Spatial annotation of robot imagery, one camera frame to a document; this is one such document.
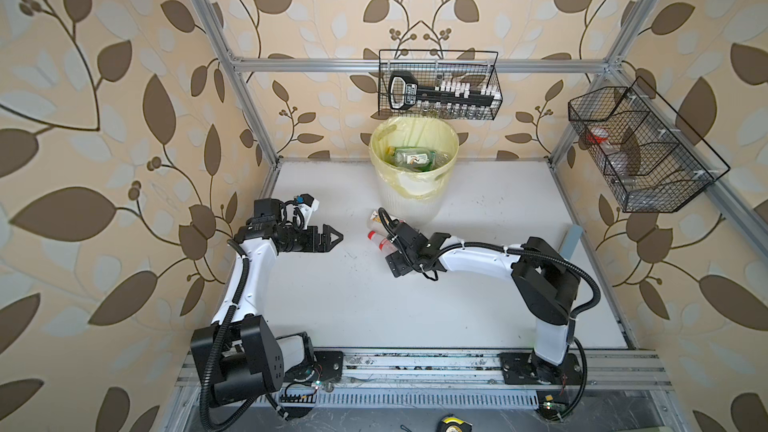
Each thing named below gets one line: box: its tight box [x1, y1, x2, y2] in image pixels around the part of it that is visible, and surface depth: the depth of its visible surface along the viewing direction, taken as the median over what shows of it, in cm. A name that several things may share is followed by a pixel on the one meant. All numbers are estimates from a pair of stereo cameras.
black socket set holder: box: [388, 71, 502, 111], surface depth 84 cm
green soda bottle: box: [386, 146, 415, 168], surface depth 93 cm
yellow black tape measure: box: [437, 413, 473, 432], surface depth 66 cm
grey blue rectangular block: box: [560, 224, 583, 260], surface depth 95 cm
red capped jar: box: [586, 126, 609, 144], surface depth 84 cm
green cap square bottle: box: [405, 150, 436, 168], surface depth 94 cm
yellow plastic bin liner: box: [370, 117, 460, 201], surface depth 93 cm
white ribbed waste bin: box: [372, 154, 457, 228], surface depth 85 cm
